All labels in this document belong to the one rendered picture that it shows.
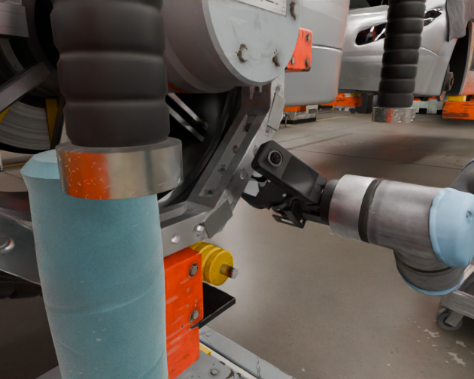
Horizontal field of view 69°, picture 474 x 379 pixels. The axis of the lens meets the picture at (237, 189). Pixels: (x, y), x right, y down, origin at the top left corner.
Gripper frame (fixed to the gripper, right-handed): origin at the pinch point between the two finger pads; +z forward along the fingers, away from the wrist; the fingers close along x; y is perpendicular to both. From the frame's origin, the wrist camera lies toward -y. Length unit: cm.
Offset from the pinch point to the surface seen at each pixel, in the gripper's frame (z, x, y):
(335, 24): 8, 62, 16
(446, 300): -30, 16, 89
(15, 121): 18.1, -11.5, -26.1
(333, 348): -5, -14, 76
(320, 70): 8, 48, 20
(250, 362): 6, -29, 50
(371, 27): 55, 192, 112
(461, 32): 7, 224, 147
